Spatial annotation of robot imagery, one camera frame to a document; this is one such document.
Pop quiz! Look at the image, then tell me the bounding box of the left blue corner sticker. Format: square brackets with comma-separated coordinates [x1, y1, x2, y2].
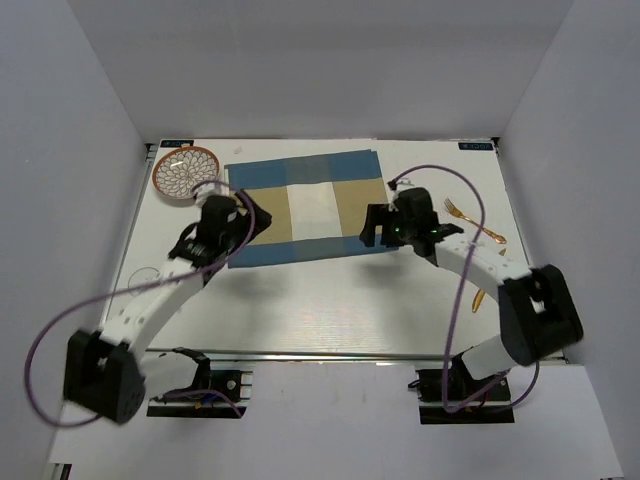
[159, 139, 194, 149]

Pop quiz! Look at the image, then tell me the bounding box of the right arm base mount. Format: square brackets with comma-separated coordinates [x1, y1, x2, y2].
[409, 367, 516, 426]

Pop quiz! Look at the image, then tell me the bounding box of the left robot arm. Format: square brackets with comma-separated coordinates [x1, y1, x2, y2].
[63, 190, 272, 425]

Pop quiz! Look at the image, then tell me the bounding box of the gold knife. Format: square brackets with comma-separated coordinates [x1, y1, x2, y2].
[471, 248, 507, 313]

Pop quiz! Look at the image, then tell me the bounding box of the aluminium table edge rail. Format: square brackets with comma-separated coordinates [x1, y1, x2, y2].
[144, 347, 444, 364]

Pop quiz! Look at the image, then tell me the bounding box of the gold fork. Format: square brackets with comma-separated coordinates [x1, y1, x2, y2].
[444, 198, 507, 245]

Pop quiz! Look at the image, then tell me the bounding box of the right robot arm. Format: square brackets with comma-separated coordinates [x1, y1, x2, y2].
[359, 187, 584, 399]

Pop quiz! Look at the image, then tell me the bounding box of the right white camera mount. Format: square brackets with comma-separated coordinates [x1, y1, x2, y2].
[387, 177, 412, 210]

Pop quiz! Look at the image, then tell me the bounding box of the floral patterned ceramic plate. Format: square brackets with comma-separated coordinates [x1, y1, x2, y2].
[151, 146, 221, 206]

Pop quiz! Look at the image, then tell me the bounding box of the blue beige checked placemat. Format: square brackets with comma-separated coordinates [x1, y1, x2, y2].
[225, 150, 388, 269]

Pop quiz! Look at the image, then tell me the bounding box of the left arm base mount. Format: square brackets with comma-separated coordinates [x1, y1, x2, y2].
[142, 348, 253, 419]

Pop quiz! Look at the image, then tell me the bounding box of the blue corner sticker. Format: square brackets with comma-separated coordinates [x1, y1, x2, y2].
[458, 142, 494, 151]
[159, 139, 194, 149]

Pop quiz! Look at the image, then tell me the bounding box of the right blue corner sticker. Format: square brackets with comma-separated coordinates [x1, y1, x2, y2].
[458, 142, 494, 151]

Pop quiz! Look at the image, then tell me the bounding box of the clear drinking glass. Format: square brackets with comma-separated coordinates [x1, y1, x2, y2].
[127, 267, 160, 296]

